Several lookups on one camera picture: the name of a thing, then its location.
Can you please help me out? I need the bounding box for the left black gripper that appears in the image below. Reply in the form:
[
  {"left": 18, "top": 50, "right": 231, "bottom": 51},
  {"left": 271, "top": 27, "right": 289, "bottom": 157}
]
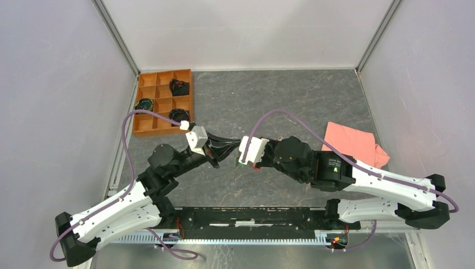
[{"left": 170, "top": 130, "right": 243, "bottom": 178}]

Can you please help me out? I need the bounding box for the steel key holder red handle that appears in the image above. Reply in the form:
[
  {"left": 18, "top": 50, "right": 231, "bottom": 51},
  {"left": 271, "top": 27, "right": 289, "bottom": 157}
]
[{"left": 235, "top": 157, "right": 260, "bottom": 170}]

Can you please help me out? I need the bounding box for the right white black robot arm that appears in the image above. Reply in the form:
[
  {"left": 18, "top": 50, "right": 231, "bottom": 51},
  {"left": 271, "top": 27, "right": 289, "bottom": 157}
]
[{"left": 249, "top": 136, "right": 450, "bottom": 230}]

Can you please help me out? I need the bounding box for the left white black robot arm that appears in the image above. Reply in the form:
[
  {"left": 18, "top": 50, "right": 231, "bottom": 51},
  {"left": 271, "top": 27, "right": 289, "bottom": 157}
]
[{"left": 50, "top": 127, "right": 248, "bottom": 267}]

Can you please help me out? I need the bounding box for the black rolled item bottom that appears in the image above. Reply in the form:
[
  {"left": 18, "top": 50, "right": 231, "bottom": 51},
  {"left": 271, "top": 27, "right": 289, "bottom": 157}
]
[{"left": 169, "top": 108, "right": 191, "bottom": 122}]

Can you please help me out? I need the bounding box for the black rolled item top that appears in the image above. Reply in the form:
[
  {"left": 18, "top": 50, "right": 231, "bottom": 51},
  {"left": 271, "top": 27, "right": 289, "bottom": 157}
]
[{"left": 169, "top": 78, "right": 190, "bottom": 96}]

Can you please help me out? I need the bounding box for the green black rolled item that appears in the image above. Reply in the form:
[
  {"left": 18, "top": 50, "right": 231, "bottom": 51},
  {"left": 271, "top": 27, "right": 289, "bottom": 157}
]
[{"left": 134, "top": 98, "right": 154, "bottom": 114}]

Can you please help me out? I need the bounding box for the pink folded cloth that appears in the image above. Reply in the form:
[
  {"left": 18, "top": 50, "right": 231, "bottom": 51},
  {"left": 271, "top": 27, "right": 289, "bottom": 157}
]
[{"left": 324, "top": 122, "right": 390, "bottom": 168}]

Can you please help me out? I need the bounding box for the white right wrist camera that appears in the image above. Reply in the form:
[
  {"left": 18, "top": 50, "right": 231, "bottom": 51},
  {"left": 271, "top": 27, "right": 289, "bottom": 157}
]
[{"left": 239, "top": 136, "right": 269, "bottom": 164}]

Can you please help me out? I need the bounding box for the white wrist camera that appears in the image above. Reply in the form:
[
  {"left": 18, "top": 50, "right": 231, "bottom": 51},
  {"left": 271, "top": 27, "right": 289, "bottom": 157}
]
[
  {"left": 239, "top": 136, "right": 269, "bottom": 164},
  {"left": 179, "top": 120, "right": 208, "bottom": 156}
]

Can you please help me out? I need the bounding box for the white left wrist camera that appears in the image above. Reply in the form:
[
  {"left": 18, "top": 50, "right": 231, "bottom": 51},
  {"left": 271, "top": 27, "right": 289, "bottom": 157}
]
[{"left": 179, "top": 120, "right": 208, "bottom": 156}]

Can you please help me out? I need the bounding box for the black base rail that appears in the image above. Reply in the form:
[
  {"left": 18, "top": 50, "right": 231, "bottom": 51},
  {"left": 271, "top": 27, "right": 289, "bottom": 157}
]
[{"left": 154, "top": 207, "right": 361, "bottom": 240}]

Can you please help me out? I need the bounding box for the white slotted cable duct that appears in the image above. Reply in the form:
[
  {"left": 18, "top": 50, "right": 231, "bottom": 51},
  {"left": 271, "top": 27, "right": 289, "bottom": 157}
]
[{"left": 112, "top": 230, "right": 342, "bottom": 247}]

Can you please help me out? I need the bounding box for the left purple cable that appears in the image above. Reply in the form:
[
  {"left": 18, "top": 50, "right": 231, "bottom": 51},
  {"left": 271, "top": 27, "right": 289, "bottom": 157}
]
[{"left": 49, "top": 109, "right": 199, "bottom": 262}]

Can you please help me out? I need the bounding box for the purple cable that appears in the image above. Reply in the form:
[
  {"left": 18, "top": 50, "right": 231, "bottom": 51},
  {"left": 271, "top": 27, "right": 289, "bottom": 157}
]
[
  {"left": 241, "top": 109, "right": 459, "bottom": 252},
  {"left": 49, "top": 109, "right": 199, "bottom": 262}
]

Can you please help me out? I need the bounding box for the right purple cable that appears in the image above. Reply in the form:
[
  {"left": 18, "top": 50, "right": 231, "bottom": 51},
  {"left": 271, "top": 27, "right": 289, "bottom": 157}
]
[{"left": 241, "top": 109, "right": 459, "bottom": 252}]

